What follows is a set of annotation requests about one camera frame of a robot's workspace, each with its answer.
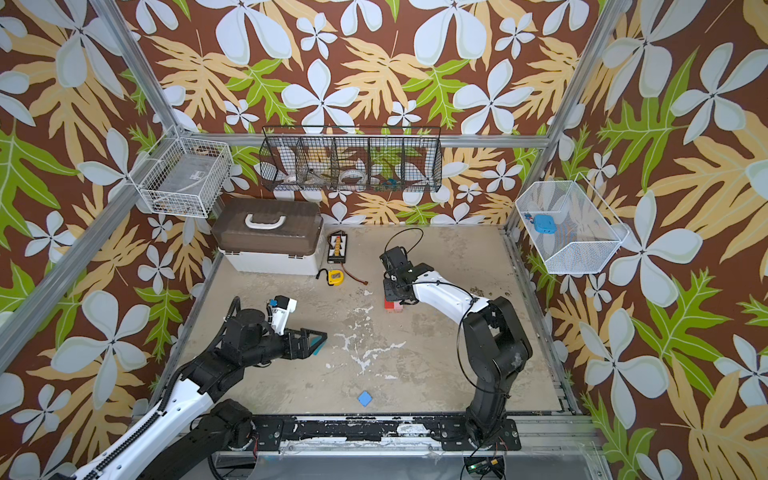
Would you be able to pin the white wire basket left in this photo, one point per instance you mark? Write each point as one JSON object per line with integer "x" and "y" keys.
{"x": 183, "y": 175}

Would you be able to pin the blue block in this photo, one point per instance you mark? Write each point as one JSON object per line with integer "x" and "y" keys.
{"x": 365, "y": 398}

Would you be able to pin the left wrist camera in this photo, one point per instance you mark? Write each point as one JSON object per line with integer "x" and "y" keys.
{"x": 279, "y": 310}

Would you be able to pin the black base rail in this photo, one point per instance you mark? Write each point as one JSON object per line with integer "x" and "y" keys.
{"x": 451, "y": 431}

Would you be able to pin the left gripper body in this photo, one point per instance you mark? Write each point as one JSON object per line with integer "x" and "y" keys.
{"x": 271, "y": 348}

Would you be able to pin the yellow tape measure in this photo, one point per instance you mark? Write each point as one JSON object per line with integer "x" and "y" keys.
{"x": 333, "y": 277}

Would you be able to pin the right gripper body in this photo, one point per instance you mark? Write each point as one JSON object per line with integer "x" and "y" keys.
{"x": 394, "y": 285}

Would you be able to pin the teal wedge block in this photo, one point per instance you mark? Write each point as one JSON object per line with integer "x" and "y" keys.
{"x": 317, "y": 344}

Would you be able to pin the brown lid tool box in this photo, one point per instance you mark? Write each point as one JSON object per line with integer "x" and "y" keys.
{"x": 270, "y": 236}

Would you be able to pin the blue object in basket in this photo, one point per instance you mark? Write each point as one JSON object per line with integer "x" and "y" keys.
{"x": 544, "y": 224}

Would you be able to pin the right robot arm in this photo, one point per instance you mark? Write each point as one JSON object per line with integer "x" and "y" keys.
{"x": 496, "y": 344}

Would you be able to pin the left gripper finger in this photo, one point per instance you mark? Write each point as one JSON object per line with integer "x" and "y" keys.
{"x": 310, "y": 342}
{"x": 234, "y": 308}

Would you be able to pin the black wire basket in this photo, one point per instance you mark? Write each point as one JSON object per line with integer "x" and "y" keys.
{"x": 351, "y": 159}

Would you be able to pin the white mesh basket right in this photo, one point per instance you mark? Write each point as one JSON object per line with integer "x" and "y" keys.
{"x": 589, "y": 232}

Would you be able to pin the black orange battery charger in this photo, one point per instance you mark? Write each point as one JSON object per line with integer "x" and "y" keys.
{"x": 337, "y": 247}

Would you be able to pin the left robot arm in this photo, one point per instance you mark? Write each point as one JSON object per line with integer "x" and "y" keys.
{"x": 193, "y": 419}

